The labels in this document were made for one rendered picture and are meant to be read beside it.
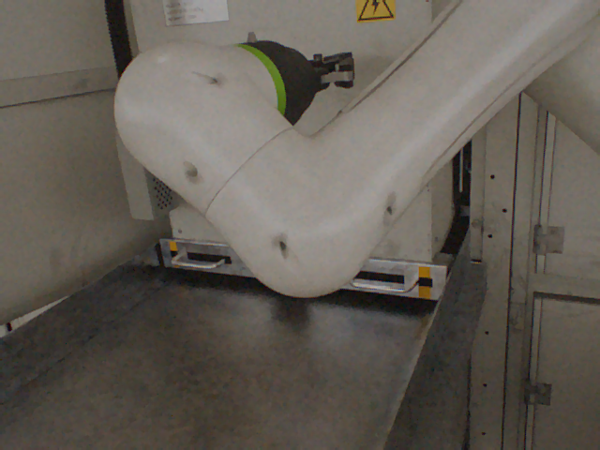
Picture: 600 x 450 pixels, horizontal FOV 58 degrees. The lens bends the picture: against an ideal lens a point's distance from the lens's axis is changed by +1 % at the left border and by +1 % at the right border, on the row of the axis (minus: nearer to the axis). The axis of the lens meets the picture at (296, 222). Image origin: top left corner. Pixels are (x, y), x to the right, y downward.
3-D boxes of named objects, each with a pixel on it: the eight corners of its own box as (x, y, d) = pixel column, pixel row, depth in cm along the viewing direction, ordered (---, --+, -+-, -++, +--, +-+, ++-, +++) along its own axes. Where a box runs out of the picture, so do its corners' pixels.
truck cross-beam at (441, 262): (446, 302, 84) (446, 266, 81) (164, 266, 106) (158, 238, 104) (452, 287, 88) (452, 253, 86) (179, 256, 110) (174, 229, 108)
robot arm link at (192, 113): (118, 7, 36) (62, 127, 41) (253, 141, 35) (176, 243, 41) (229, 6, 47) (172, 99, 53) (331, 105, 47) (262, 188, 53)
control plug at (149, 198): (154, 221, 89) (133, 114, 83) (130, 219, 91) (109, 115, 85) (182, 205, 96) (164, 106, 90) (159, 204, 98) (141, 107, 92)
